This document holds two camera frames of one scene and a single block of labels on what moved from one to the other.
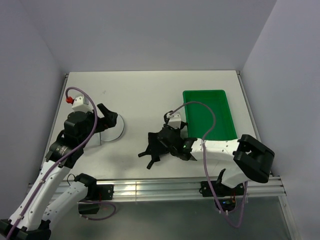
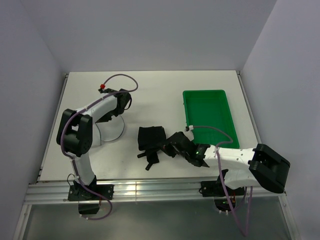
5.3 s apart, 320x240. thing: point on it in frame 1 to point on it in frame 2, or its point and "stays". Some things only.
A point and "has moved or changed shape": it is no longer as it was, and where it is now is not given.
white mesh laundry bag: (113, 133) stays
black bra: (156, 148) has moved or changed shape
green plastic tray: (199, 119) stays
